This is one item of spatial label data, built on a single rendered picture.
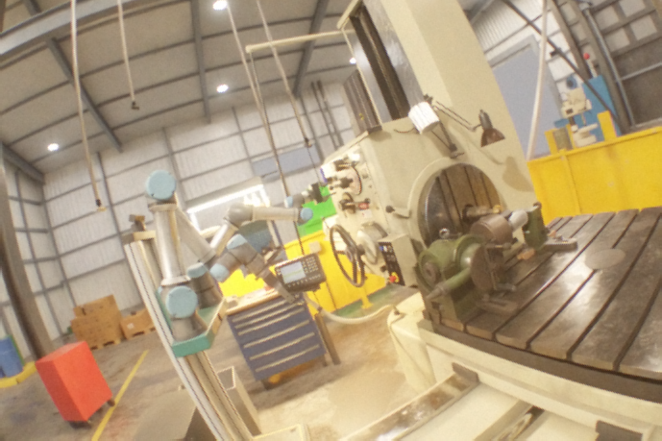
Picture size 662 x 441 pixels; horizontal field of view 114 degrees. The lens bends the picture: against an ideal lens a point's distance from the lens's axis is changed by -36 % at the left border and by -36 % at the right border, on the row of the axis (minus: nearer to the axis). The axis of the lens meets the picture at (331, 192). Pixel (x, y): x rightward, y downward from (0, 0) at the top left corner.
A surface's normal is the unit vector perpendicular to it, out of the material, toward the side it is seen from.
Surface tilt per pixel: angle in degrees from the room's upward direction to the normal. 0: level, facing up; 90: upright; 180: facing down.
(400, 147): 90
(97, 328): 90
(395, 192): 90
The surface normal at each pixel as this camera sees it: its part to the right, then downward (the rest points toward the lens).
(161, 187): 0.52, -0.33
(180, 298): 0.57, -0.07
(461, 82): 0.32, -0.12
